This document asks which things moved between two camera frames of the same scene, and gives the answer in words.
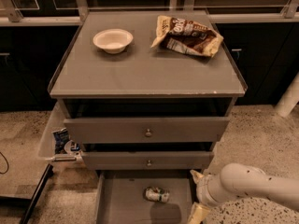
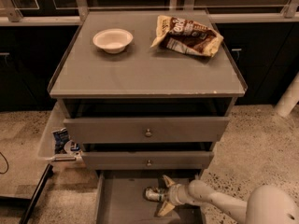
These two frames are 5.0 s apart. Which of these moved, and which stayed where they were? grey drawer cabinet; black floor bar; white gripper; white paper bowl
Moved: white gripper
Stayed: grey drawer cabinet; white paper bowl; black floor bar
